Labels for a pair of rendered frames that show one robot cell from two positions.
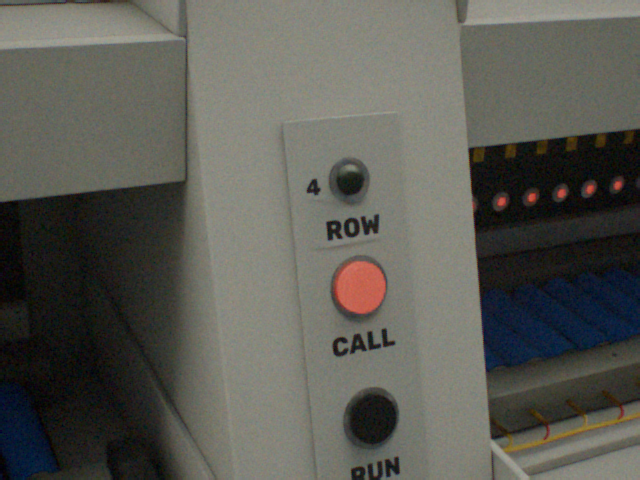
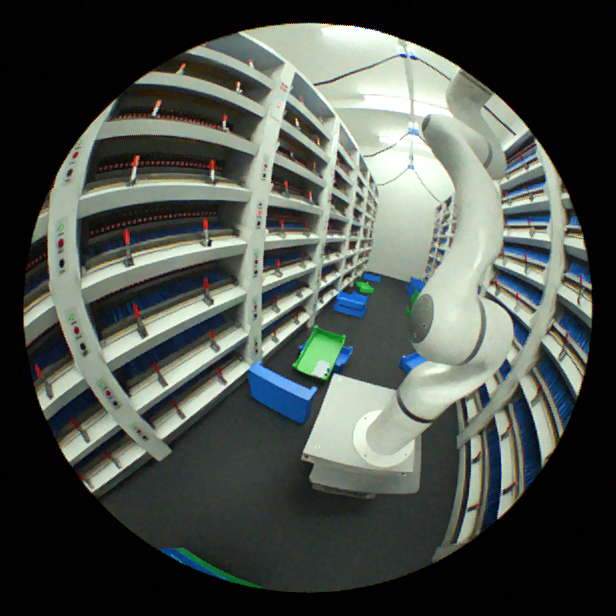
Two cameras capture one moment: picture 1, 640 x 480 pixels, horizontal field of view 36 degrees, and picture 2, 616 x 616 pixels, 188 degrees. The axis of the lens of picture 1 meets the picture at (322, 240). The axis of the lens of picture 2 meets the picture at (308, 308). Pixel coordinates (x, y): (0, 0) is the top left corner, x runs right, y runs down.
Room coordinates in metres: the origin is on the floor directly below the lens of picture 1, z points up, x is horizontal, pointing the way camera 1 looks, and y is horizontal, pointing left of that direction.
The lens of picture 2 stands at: (-0.39, 0.31, 0.80)
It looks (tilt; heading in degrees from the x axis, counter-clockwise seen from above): 25 degrees down; 318
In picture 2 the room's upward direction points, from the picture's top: 7 degrees clockwise
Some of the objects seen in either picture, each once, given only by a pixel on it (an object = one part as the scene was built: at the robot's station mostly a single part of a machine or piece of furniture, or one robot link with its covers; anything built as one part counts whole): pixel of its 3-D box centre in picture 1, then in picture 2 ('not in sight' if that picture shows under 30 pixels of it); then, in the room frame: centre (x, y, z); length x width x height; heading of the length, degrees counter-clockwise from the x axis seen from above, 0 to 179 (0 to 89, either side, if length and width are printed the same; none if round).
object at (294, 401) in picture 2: not in sight; (280, 393); (0.07, -0.01, 0.10); 0.30 x 0.08 x 0.20; 24
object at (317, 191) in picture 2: not in sight; (313, 213); (0.69, -0.60, 0.88); 0.20 x 0.09 x 1.77; 25
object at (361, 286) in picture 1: (357, 286); not in sight; (0.31, -0.01, 0.83); 0.02 x 0.01 x 0.02; 115
